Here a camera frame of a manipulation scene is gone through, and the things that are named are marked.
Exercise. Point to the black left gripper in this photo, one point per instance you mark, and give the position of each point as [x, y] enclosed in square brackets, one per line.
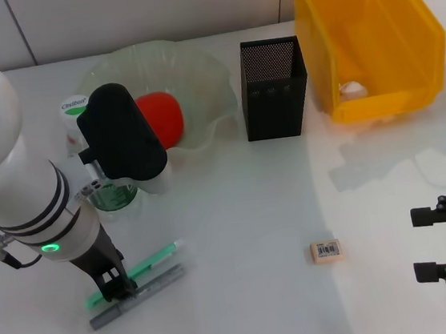
[100, 257]

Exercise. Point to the green pen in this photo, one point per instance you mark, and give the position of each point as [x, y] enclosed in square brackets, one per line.
[156, 257]

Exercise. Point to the white paper ball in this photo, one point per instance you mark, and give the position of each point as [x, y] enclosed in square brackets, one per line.
[353, 89]

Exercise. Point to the red-orange round fruit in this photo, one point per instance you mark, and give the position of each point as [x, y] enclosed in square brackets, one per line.
[165, 117]

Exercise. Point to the clear green-label water bottle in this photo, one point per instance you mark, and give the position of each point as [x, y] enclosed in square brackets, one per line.
[73, 109]

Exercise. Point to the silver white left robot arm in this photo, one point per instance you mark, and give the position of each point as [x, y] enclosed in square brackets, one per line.
[11, 179]

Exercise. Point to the grey marker pen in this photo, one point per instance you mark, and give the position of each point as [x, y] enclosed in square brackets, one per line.
[159, 281]

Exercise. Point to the beige eraser with barcode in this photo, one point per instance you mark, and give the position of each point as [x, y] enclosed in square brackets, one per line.
[326, 251]

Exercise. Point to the black mesh pen holder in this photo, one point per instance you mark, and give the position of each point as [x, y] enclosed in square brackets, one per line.
[274, 104]

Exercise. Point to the green wavy glass fruit plate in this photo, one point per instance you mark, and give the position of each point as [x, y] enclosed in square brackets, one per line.
[197, 81]

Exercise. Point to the yellow plastic bin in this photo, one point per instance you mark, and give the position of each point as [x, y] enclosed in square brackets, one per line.
[373, 37]

